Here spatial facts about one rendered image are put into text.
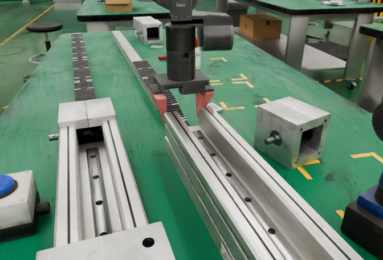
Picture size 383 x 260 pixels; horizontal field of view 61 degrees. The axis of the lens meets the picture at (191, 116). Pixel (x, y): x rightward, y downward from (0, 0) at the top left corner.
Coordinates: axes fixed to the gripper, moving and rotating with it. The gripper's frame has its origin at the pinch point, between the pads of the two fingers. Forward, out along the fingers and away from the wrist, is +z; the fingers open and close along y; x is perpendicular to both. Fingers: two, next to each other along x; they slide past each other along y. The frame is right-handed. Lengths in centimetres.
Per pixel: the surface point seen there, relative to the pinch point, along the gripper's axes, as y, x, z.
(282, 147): 14.3, -16.7, 0.8
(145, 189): -11.4, -15.5, 4.6
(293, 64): 162, 178, 53
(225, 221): -4.8, -32.7, -1.6
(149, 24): 13, 88, -4
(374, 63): 151, 86, 26
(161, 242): -14.2, -39.1, -8.0
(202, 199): -4.7, -24.8, 1.4
